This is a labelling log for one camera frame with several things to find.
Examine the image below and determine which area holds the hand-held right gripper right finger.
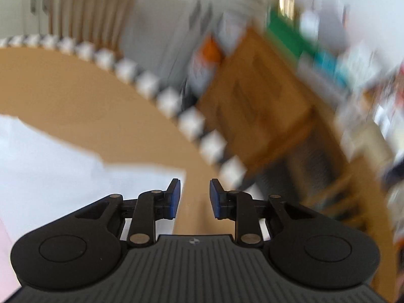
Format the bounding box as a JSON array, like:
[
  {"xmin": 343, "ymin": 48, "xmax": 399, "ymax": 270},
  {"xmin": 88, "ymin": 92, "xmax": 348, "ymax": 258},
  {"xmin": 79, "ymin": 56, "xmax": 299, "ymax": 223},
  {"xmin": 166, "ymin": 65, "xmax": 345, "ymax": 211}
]
[{"xmin": 210, "ymin": 179, "xmax": 316, "ymax": 248}]

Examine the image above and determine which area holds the large cream box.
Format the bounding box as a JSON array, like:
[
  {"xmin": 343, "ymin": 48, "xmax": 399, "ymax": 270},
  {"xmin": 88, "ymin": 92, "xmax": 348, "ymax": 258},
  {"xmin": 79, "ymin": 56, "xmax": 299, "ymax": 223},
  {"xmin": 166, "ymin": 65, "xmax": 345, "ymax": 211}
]
[{"xmin": 342, "ymin": 121, "xmax": 396, "ymax": 165}]

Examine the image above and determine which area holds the wooden slat-back chair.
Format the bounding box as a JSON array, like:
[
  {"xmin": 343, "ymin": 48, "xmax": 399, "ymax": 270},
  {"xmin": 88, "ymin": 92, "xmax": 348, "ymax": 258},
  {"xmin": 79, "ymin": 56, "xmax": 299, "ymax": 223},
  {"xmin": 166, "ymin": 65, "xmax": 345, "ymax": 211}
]
[
  {"xmin": 47, "ymin": 0, "xmax": 141, "ymax": 54},
  {"xmin": 303, "ymin": 151, "xmax": 392, "ymax": 237}
]

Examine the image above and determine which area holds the teal tissue packet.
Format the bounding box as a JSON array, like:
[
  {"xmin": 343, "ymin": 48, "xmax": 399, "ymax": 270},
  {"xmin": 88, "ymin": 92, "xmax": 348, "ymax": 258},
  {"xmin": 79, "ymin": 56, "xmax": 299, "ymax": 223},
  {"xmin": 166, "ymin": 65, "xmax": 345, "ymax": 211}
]
[{"xmin": 316, "ymin": 52, "xmax": 349, "ymax": 84}]

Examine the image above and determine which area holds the wooden cabinet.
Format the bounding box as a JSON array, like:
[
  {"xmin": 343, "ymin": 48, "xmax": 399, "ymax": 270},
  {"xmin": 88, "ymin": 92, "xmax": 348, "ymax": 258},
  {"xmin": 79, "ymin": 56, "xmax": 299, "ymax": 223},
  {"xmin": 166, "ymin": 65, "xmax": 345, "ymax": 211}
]
[{"xmin": 197, "ymin": 27, "xmax": 316, "ymax": 172}]

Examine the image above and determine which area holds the green box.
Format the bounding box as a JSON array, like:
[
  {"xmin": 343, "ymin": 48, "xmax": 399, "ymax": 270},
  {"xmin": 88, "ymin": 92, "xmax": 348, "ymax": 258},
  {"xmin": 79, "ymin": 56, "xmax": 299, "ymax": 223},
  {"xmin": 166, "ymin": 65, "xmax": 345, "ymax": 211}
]
[{"xmin": 267, "ymin": 8, "xmax": 316, "ymax": 60}]

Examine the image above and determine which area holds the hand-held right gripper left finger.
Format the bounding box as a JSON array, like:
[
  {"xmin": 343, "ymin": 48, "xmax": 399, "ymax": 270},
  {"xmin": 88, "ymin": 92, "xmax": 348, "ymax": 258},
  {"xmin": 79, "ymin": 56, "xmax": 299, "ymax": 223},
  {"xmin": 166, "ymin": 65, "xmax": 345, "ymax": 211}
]
[{"xmin": 76, "ymin": 179, "xmax": 181, "ymax": 248}]

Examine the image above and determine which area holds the white cabinet unit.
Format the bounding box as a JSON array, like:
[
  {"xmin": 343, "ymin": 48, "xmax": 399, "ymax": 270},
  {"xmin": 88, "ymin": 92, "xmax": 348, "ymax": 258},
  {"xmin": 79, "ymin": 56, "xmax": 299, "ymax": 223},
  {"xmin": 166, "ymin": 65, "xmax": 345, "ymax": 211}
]
[{"xmin": 120, "ymin": 0, "xmax": 253, "ymax": 76}]

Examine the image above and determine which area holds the white box orange print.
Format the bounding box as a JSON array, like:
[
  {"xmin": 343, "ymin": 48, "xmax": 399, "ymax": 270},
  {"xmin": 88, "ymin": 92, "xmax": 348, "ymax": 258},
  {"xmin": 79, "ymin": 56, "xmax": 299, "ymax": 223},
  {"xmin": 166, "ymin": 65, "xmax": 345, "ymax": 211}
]
[{"xmin": 189, "ymin": 36, "xmax": 223, "ymax": 90}]

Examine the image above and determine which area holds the pink polo shirt white collar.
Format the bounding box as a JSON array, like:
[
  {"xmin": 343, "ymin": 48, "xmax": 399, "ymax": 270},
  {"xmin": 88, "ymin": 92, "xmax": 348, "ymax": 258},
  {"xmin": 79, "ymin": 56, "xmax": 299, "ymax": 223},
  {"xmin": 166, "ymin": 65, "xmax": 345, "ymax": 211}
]
[{"xmin": 0, "ymin": 115, "xmax": 187, "ymax": 292}]

